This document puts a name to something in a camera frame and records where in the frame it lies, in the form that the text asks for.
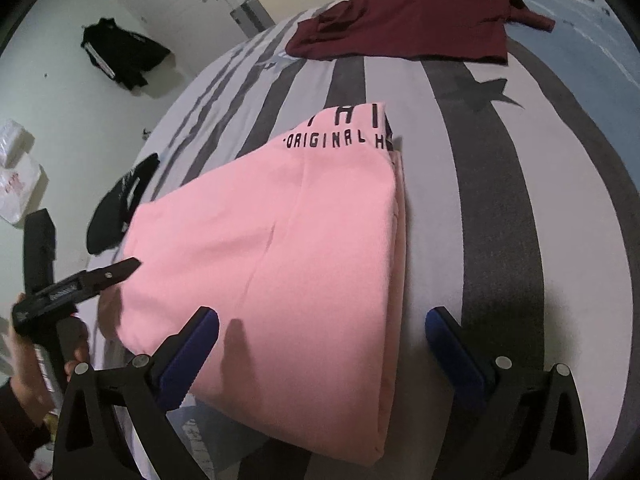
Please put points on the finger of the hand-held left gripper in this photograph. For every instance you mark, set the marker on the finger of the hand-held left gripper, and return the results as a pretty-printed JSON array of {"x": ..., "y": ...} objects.
[{"x": 112, "y": 272}]

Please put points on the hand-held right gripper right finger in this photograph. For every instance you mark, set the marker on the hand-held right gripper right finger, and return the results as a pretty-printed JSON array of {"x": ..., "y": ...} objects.
[{"x": 455, "y": 355}]

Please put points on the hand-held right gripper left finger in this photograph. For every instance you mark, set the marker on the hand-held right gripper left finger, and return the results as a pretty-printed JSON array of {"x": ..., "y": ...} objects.
[{"x": 192, "y": 355}]

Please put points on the pink printed t-shirt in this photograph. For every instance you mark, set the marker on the pink printed t-shirt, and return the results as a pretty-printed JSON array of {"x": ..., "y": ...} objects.
[{"x": 260, "y": 270}]

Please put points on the person's left forearm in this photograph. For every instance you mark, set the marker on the person's left forearm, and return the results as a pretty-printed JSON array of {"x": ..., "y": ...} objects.
[{"x": 15, "y": 432}]

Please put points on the person's left hand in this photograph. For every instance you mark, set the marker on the person's left hand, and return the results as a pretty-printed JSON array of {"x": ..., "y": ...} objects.
[{"x": 27, "y": 375}]

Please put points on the black folded shirt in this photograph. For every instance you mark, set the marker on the black folded shirt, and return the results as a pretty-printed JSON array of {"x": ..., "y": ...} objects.
[{"x": 115, "y": 210}]

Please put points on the white red print shopping bag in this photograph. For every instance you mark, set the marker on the white red print shopping bag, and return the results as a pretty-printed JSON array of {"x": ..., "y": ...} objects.
[{"x": 17, "y": 185}]

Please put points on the striped star print bed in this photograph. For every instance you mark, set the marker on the striped star print bed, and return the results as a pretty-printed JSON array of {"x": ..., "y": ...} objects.
[{"x": 500, "y": 185}]

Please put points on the black striped jacket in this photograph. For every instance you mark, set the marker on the black striped jacket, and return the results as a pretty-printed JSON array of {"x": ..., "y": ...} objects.
[{"x": 125, "y": 52}]

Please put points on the dark grey ribbed suitcase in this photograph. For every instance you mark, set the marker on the dark grey ribbed suitcase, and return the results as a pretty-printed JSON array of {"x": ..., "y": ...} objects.
[{"x": 252, "y": 15}]

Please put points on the maroon shirt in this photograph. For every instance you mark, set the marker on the maroon shirt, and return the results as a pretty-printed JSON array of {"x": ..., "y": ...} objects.
[{"x": 425, "y": 15}]

